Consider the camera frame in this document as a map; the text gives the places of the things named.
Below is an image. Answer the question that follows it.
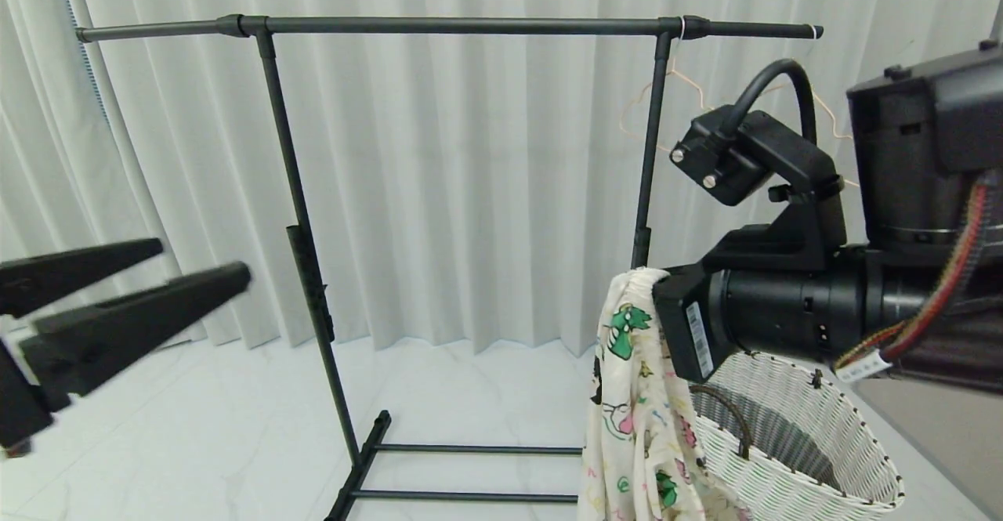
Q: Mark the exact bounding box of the white curtain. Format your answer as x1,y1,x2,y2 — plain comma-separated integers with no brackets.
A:
0,0,1003,359

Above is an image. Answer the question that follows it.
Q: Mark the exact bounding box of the black clothes rack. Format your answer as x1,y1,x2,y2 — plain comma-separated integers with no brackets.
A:
76,13,824,521

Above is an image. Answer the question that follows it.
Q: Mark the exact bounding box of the cream printed garment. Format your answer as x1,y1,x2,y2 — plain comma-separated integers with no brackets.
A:
578,266,755,521

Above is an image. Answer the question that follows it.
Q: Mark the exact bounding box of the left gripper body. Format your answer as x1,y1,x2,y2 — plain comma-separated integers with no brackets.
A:
0,339,57,455

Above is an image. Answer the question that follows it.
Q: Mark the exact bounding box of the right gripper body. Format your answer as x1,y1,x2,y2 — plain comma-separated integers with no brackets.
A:
653,262,872,385

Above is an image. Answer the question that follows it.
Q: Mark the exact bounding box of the pink clothes hanger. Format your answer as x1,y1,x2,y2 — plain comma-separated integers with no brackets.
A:
619,63,710,155
772,82,860,190

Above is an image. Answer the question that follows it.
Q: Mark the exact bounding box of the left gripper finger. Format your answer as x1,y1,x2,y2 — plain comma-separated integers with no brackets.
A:
0,237,166,319
20,261,252,412

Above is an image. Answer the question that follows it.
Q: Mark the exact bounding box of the white laundry basket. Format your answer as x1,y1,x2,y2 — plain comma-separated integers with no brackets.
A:
688,351,907,521

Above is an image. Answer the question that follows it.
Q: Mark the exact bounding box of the black cable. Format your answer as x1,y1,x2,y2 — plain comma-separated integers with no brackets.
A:
717,59,820,146

